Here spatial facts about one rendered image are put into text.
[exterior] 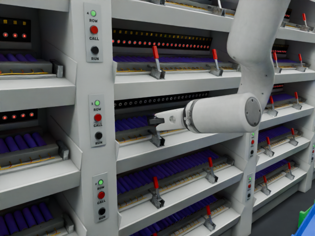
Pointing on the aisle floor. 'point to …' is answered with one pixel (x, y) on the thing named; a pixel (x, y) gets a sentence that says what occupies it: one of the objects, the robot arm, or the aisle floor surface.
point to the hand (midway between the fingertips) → (154, 120)
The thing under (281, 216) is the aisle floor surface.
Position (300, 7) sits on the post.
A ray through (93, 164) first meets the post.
